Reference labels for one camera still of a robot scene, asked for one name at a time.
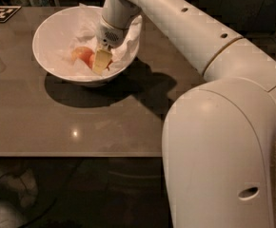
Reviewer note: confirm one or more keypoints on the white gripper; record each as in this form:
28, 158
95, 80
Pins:
109, 36

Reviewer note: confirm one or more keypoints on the red apple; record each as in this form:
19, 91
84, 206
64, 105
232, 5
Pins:
85, 54
109, 64

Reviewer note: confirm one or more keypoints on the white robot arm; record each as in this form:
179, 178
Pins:
217, 137

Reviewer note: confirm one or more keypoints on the white ceramic bowl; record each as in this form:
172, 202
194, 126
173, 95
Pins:
52, 35

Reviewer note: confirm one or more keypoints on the crumpled white paper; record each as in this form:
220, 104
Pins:
81, 29

